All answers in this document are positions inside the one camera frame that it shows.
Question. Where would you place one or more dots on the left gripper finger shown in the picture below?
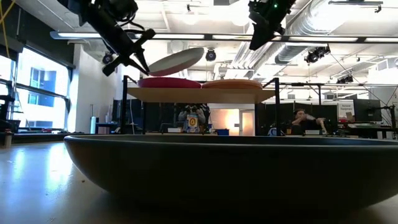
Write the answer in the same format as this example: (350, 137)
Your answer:
(143, 61)
(136, 67)

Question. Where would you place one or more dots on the magenta plate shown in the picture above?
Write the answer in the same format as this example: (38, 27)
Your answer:
(169, 83)

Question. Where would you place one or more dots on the light grey plate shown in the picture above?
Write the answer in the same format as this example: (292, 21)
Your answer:
(177, 62)

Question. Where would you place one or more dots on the peach plate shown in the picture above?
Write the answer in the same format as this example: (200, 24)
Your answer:
(232, 82)
(232, 87)

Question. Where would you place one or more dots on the dark grey plate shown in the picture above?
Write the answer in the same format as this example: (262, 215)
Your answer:
(236, 174)

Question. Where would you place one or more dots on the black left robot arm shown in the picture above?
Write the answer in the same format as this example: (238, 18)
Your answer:
(102, 7)

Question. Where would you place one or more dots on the black ceiling spotlight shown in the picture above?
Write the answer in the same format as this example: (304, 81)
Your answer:
(108, 58)
(315, 55)
(345, 79)
(211, 55)

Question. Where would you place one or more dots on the long linear ceiling light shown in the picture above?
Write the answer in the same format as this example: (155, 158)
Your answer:
(186, 36)

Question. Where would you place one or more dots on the white cylinder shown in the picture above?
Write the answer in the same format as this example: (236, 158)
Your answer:
(93, 124)

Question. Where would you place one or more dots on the box with orange circle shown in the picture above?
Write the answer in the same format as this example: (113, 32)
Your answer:
(192, 122)

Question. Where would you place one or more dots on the pale door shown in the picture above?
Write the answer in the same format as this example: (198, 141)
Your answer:
(247, 123)

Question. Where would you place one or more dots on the large window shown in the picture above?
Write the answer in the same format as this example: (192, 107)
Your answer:
(40, 93)

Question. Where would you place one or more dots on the white round device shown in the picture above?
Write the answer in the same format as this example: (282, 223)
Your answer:
(273, 132)

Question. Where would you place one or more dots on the blue box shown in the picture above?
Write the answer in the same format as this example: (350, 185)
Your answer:
(223, 132)

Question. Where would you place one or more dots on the dark office monitor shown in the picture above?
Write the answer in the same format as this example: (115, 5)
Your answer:
(367, 110)

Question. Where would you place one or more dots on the black equipment stand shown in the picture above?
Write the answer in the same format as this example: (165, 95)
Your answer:
(5, 112)

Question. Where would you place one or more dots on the dark office desk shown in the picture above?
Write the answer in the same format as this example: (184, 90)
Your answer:
(370, 127)

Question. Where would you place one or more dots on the silver ventilation duct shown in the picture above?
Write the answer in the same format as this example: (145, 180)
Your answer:
(300, 34)

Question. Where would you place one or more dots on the wooden shelf with black frame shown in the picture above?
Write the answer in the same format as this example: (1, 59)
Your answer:
(202, 95)

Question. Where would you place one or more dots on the black aluminium table frame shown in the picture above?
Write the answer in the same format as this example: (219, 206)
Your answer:
(46, 137)

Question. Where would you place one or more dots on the white wall sign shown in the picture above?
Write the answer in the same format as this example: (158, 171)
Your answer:
(345, 109)

